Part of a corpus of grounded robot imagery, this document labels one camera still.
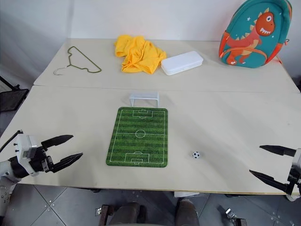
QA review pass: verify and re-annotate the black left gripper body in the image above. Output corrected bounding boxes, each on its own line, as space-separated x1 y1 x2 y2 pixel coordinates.
29 145 56 175

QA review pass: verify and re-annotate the green soccer field mat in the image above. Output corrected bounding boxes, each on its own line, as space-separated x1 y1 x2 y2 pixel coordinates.
105 106 169 168

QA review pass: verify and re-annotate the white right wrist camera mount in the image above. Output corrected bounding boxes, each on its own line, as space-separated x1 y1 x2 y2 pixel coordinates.
292 147 301 170

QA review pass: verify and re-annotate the black stand frame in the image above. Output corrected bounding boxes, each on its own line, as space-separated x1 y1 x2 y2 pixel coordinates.
0 75 29 113

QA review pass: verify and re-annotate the green wire clothes hanger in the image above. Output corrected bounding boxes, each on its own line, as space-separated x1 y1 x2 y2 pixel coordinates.
53 46 102 76

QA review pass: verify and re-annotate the dark rounded shape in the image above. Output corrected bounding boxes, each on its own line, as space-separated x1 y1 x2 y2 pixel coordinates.
176 199 199 226

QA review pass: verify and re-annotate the white block under table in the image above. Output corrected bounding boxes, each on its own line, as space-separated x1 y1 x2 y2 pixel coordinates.
174 192 200 198

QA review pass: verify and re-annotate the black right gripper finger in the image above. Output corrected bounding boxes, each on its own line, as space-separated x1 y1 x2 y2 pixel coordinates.
249 169 296 196
259 145 296 158

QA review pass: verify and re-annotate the metal caster bracket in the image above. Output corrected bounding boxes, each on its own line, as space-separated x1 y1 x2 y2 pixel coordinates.
95 204 113 226
217 204 247 226

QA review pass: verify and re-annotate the yellow crumpled cloth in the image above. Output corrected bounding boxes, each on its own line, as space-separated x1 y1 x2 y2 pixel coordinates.
114 34 167 75

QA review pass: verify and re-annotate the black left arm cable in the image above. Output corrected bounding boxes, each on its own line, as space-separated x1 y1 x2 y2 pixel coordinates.
0 129 24 151

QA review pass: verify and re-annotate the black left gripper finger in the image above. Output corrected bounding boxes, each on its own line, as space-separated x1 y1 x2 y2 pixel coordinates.
41 134 74 152
50 152 84 174

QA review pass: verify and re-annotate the teal dinosaur backpack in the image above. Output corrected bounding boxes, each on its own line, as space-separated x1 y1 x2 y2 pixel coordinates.
218 0 293 69

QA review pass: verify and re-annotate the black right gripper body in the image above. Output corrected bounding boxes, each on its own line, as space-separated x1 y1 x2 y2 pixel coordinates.
287 164 301 189

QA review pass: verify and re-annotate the white miniature goal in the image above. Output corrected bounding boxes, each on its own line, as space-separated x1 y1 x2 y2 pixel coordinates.
128 92 160 107

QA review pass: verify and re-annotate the white plastic case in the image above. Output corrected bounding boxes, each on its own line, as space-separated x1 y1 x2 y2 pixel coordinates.
160 50 204 76

